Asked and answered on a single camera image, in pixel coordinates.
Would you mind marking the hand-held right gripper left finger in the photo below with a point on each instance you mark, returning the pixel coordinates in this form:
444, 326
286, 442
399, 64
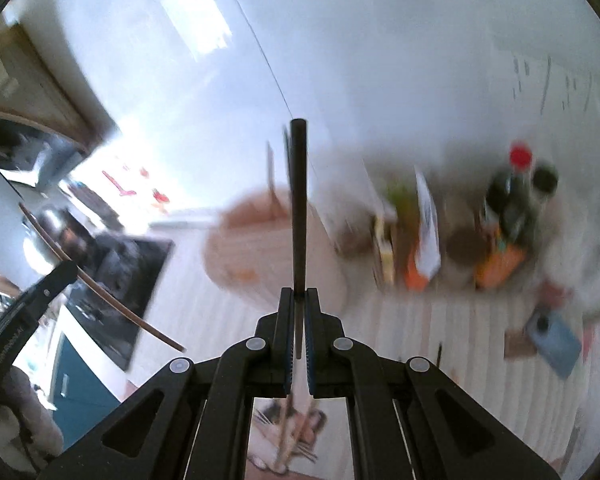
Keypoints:
290, 360

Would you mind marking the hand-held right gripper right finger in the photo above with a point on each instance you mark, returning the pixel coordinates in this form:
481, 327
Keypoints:
310, 360

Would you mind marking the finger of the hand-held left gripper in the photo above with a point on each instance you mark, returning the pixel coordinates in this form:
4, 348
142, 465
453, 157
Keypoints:
55, 280

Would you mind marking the brown wooden chopstick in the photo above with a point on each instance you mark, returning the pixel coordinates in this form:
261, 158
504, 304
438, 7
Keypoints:
130, 315

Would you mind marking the beige cylindrical utensil holder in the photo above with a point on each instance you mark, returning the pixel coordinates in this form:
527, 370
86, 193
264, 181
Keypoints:
260, 250

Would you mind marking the black chopstick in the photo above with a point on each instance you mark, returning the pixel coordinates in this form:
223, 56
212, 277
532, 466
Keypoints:
297, 185

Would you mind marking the person's left forearm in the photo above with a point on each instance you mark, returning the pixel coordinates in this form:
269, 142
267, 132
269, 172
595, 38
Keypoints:
25, 415

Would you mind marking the steel steamer pot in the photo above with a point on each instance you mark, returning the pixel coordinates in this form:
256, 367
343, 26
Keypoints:
60, 230

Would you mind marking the black gas stove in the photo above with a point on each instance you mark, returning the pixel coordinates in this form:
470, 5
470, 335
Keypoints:
115, 285

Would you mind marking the blue cabinet door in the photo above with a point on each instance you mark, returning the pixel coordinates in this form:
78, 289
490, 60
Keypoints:
75, 385

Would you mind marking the striped cat printed mat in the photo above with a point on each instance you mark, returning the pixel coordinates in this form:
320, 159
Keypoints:
430, 410

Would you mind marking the yellow packet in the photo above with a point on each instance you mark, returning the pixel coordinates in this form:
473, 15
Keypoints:
386, 250

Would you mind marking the black range hood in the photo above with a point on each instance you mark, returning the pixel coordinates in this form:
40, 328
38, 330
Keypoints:
25, 145

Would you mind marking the orange packet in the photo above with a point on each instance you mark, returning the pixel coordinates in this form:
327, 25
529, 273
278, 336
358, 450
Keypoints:
417, 267

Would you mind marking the white packet with blue logo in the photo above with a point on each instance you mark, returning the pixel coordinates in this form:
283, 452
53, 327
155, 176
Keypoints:
427, 225

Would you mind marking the small spice jar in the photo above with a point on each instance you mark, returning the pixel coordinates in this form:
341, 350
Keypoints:
460, 255

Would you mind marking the brown card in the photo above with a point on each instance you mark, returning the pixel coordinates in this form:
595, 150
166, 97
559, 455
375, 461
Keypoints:
517, 346

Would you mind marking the orange label bottle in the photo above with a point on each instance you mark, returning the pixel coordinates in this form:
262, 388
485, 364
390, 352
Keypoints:
500, 262

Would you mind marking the blue smartphone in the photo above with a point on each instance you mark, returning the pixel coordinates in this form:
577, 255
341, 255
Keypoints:
552, 342

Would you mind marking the red round item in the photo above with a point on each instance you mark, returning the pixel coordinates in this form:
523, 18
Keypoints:
550, 295

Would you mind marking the red cap soy sauce bottle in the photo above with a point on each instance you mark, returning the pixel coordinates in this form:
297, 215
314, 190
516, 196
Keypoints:
512, 200

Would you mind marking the white plastic bag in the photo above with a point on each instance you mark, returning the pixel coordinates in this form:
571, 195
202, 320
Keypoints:
580, 255

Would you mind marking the black cap dark bottle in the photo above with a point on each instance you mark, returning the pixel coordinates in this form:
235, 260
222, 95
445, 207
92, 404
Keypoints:
545, 180

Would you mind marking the colourful wall stickers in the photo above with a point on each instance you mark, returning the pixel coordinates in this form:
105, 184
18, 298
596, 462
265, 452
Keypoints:
130, 187

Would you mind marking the wooden wall cabinet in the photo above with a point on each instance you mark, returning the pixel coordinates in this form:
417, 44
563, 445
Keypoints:
25, 75

